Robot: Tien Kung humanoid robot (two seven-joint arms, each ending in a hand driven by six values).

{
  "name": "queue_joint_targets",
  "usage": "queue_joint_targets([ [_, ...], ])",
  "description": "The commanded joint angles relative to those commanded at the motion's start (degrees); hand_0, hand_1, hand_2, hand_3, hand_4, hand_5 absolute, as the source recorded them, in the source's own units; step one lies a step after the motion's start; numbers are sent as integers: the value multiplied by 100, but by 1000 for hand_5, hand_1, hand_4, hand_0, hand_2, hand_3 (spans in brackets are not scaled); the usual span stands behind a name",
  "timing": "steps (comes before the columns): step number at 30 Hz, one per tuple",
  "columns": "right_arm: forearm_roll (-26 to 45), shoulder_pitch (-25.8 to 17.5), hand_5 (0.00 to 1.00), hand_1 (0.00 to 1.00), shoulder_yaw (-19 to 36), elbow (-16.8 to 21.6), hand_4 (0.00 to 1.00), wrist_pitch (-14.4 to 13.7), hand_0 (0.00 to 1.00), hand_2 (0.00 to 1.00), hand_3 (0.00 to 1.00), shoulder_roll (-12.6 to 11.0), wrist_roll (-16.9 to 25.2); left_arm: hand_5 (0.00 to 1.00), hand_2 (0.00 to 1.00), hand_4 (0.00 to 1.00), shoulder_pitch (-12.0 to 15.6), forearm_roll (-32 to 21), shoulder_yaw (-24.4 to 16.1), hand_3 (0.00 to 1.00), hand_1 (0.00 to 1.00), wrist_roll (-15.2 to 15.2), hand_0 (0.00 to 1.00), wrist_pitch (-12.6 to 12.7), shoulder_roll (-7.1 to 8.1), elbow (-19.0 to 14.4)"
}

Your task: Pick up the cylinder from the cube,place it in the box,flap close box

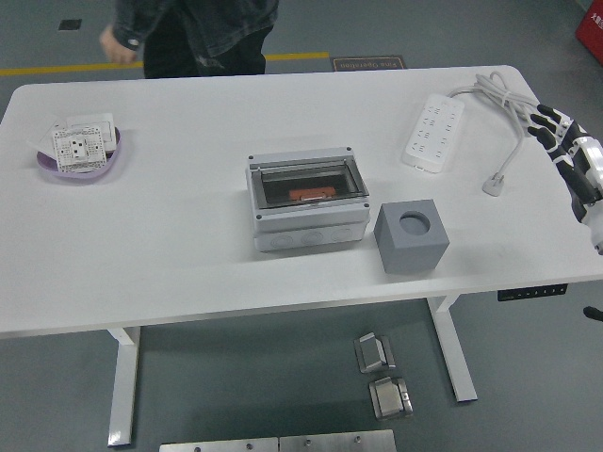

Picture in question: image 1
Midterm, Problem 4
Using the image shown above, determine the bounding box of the person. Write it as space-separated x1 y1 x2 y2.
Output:
112 0 280 79

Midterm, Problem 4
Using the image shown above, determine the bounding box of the grey cube with round hole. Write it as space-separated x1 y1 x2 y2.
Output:
374 199 449 274

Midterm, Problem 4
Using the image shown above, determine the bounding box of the small metal block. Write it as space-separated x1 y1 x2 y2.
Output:
367 376 415 421
352 331 397 376

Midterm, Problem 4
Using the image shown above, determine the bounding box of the red box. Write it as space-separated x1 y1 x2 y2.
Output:
574 0 603 57

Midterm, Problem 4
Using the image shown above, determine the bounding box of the orange cylinder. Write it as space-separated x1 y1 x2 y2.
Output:
287 187 336 202

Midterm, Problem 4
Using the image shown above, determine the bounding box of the white power strip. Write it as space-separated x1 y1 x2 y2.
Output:
399 92 466 174

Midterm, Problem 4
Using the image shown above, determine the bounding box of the white switch panel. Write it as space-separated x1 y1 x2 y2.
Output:
65 112 118 152

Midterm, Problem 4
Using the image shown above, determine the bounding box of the grey junction box clear lid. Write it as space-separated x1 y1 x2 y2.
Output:
244 145 371 254

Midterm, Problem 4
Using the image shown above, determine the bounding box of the grey metal plate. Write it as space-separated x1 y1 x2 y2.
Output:
278 428 397 452
158 437 280 452

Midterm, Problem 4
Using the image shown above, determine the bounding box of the white power cord with plug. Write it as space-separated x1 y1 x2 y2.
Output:
446 72 546 198

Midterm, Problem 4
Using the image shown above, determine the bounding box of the purple bowl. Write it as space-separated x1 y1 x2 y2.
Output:
36 125 122 183

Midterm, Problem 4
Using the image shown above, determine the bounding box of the person's right hand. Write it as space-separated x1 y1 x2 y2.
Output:
99 23 142 65

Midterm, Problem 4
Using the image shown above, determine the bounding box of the white printed wall socket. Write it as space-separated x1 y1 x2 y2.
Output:
50 125 108 171

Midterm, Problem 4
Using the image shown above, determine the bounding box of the white table leg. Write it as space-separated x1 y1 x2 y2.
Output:
106 326 142 447
427 294 478 404

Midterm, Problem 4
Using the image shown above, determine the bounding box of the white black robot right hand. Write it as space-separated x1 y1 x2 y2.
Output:
526 103 603 256

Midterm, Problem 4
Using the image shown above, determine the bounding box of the plain white cover plate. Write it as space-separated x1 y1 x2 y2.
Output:
26 117 70 156

